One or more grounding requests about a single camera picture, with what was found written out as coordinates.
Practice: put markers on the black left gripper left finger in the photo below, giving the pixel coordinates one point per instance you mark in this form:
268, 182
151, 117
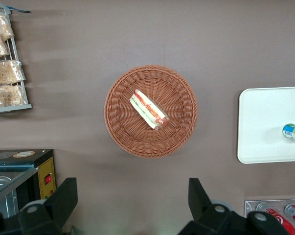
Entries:
52, 210

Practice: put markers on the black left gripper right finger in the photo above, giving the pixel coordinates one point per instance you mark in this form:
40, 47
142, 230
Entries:
211, 220

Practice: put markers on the green gum bottle white lid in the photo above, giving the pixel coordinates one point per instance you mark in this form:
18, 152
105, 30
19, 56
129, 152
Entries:
292, 132

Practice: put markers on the cream rectangular plastic tray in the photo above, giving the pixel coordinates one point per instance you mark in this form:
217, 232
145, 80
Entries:
259, 117

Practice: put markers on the clear acrylic can holder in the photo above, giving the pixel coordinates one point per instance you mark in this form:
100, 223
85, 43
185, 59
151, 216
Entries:
250, 208

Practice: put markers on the steel pan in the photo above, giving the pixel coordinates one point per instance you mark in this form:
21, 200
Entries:
1, 195

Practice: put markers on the black glass food warmer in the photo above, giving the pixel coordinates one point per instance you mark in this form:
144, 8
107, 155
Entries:
20, 162

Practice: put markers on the round brown wicker basket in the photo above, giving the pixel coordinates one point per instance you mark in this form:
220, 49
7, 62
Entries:
176, 127

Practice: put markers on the sandwich with tomato and lettuce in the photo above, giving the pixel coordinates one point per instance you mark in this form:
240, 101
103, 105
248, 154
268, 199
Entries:
148, 109

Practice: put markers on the blue tape strip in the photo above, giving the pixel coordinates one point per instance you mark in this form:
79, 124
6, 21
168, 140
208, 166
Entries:
21, 10

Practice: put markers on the red rocker switch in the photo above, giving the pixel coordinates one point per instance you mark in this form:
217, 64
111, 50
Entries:
48, 179

